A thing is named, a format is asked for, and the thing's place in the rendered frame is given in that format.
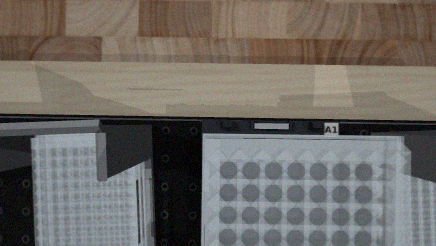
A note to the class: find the black base plate with grid of holes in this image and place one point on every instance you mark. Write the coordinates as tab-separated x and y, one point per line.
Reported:
177	147

